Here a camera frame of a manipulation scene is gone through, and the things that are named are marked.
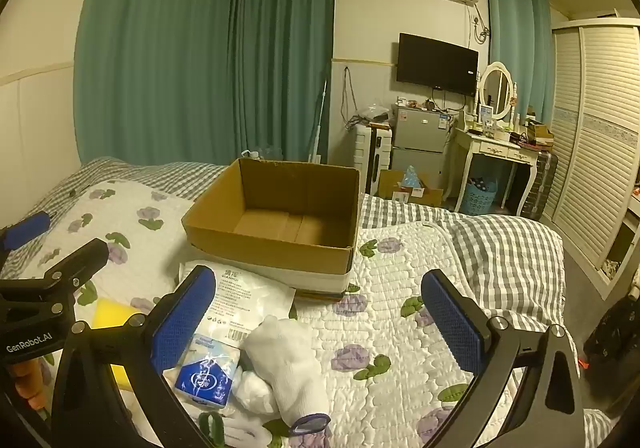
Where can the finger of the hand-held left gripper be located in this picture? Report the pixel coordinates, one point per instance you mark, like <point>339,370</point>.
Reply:
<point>27,229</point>
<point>82,260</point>

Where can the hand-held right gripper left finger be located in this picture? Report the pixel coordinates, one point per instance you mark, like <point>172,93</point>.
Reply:
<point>182,323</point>

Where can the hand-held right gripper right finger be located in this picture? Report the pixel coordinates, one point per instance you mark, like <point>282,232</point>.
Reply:
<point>452,323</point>

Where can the blue tissue pack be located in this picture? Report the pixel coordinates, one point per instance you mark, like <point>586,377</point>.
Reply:
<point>205,373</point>

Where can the yellow sponge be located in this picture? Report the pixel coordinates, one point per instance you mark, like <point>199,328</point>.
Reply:
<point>112,313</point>

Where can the white cotton pad packet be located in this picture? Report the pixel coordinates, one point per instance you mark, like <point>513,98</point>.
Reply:
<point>240,290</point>

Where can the white sock with dark-striped cuff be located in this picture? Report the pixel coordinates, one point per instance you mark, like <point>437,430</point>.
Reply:
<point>285,353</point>

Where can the white cloth glove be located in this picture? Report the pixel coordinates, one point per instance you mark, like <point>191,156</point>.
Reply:
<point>240,433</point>

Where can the person's left hand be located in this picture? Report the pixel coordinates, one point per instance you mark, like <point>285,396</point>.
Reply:
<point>26,380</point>

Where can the white floral quilt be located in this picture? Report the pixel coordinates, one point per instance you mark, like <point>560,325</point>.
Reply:
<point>400,278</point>

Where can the blue plastic basket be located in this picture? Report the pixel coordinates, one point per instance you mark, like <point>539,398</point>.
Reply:
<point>477,198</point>

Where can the small brown cardboard box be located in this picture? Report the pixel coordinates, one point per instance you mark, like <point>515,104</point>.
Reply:
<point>390,185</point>

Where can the teal plastic bag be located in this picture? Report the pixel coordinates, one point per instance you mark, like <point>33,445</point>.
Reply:
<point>412,176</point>

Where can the black bag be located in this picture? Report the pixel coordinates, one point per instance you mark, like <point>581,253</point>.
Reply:
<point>612,328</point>

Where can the dark suitcase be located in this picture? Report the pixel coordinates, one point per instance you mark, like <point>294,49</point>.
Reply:
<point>542,183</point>

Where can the white dressing table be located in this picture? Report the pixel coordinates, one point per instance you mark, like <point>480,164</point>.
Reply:
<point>487,146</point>

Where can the clear plastic jug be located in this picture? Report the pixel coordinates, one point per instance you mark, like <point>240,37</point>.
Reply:
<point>250,154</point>

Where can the white suitcase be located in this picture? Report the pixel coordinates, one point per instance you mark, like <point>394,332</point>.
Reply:
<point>367,153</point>

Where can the grey small fridge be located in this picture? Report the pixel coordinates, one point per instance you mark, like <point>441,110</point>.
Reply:
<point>417,133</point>

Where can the brown box on dresser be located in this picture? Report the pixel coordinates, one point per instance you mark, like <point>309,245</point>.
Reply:
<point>540,131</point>

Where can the wide teal curtain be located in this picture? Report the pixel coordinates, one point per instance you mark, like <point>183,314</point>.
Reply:
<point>150,53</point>

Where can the white slatted wardrobe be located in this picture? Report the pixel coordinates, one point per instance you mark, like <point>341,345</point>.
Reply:
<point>590,153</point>

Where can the clear plastic bag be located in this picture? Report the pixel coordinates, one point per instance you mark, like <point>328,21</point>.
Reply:
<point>372,113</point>

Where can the white mop pole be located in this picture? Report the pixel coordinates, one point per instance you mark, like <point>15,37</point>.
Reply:
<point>320,123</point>

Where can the oval vanity mirror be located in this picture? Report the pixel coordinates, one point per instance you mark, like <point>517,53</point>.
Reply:
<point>495,86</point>

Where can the narrow teal curtain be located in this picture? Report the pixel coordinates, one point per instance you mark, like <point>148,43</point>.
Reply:
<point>520,43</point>

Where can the black wall television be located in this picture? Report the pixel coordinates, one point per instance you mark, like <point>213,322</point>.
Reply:
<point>435,63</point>

